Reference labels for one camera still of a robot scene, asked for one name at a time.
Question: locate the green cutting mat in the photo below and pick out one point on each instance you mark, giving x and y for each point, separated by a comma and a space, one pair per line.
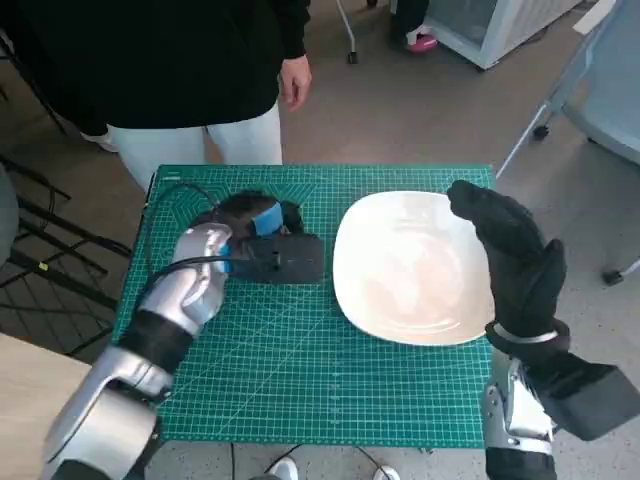
300, 375

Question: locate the white left robot foot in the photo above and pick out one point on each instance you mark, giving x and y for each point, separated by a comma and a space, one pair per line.
285, 470

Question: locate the white rolling stand legs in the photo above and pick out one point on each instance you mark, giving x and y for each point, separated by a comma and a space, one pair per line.
349, 30

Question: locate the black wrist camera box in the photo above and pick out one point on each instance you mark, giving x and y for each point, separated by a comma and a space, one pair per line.
285, 260
590, 395

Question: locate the person's left hand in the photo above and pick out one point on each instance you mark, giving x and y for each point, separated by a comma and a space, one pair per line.
295, 80

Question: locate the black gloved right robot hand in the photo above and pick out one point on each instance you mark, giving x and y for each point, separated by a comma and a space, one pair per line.
517, 270

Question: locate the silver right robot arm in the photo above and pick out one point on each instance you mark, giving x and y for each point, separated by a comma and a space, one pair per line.
520, 425

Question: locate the white robot foot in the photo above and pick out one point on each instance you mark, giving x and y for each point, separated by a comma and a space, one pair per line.
386, 473
285, 470

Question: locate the light wooden desk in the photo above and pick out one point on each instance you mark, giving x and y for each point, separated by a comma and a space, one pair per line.
30, 410

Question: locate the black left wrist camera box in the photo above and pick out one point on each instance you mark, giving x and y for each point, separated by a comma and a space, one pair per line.
285, 260

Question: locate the grey chair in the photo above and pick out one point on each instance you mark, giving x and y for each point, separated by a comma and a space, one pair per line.
7, 215

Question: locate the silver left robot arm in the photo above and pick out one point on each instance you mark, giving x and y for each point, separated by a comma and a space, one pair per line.
190, 285

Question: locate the white right robot foot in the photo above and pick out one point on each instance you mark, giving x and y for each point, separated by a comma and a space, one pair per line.
386, 473

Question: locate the white mesh cabinet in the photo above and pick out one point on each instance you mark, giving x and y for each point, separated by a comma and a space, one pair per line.
495, 30

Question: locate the white plate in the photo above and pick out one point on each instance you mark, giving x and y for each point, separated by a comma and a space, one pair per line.
410, 270

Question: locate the blue-grey chair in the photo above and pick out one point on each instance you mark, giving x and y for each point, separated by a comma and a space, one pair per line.
615, 100

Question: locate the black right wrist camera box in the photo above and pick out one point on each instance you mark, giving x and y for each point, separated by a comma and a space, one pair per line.
590, 395

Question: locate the person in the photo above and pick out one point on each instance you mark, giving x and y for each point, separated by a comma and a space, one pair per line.
407, 20
150, 60

